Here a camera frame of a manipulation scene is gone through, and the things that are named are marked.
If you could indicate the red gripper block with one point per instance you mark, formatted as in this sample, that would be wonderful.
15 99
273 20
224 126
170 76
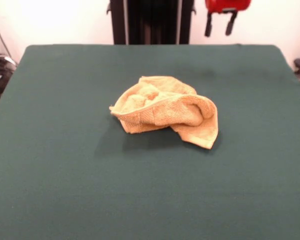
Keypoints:
227 4

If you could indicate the orange terry towel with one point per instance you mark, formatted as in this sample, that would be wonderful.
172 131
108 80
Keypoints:
165 112

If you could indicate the dark green table cloth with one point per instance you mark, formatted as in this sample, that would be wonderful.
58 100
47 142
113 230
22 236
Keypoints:
65 150

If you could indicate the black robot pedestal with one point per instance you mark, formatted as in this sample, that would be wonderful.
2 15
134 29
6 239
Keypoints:
152 22

